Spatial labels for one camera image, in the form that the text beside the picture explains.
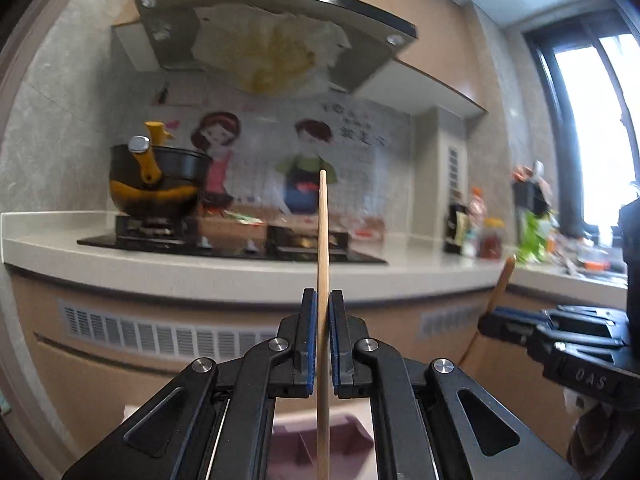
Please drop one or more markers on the short grey vent grille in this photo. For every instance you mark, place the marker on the short grey vent grille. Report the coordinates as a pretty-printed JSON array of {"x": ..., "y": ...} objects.
[{"x": 450, "y": 322}]

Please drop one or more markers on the black yellow cooking pot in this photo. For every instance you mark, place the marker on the black yellow cooking pot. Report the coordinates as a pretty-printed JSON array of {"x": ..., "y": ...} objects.
[{"x": 150, "y": 185}]

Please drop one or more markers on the wooden chopstick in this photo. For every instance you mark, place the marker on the wooden chopstick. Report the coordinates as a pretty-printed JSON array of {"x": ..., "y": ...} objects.
[
  {"x": 502, "y": 282},
  {"x": 323, "y": 235}
]

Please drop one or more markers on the cartoon wall poster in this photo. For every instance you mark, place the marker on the cartoon wall poster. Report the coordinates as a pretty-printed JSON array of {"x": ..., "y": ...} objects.
[{"x": 260, "y": 160}]

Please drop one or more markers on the black gas stove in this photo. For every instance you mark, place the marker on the black gas stove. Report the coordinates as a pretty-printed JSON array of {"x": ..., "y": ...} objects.
[{"x": 225, "y": 250}]

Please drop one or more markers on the yellow lid jar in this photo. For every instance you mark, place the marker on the yellow lid jar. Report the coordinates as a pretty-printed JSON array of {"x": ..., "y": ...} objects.
[{"x": 491, "y": 242}]

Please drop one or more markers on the dark sauce bottle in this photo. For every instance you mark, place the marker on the dark sauce bottle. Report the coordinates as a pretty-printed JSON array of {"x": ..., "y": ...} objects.
[{"x": 455, "y": 230}]

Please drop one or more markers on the person's right hand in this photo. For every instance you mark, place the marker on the person's right hand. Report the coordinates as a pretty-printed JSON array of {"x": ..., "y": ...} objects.
[{"x": 600, "y": 435}]

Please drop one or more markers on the green vegetables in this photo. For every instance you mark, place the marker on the green vegetables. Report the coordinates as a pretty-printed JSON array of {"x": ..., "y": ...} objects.
[{"x": 532, "y": 237}]

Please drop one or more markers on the red cap bottle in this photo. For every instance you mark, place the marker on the red cap bottle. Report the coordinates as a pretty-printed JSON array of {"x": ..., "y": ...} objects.
[{"x": 477, "y": 215}]

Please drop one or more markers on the vented pipe cover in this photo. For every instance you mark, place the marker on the vented pipe cover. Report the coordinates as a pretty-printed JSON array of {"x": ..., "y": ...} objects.
[{"x": 442, "y": 175}]

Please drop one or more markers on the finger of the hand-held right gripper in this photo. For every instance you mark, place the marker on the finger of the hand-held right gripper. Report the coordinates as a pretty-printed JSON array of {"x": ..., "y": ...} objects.
[
  {"x": 510, "y": 330},
  {"x": 585, "y": 312}
]

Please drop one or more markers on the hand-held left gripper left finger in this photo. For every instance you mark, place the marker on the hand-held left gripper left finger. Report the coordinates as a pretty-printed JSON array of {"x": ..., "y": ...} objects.
[{"x": 310, "y": 340}]

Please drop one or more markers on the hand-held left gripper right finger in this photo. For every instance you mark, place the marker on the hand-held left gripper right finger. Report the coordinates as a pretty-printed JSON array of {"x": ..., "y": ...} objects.
[{"x": 337, "y": 340}]

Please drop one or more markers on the window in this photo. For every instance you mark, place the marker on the window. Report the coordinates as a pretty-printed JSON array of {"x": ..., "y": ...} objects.
[{"x": 595, "y": 135}]

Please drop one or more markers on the purple utensil holder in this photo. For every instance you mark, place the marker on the purple utensil holder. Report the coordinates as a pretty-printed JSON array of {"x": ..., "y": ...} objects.
[{"x": 295, "y": 452}]

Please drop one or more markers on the stained paper towel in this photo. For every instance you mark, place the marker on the stained paper towel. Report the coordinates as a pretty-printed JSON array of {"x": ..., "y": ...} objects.
[{"x": 270, "y": 50}]

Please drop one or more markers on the long grey vent grille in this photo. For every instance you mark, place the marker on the long grey vent grille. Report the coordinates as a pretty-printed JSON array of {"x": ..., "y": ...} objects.
[{"x": 150, "y": 332}]

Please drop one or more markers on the steel range hood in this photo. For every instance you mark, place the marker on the steel range hood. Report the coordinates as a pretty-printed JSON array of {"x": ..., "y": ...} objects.
[{"x": 165, "y": 35}]

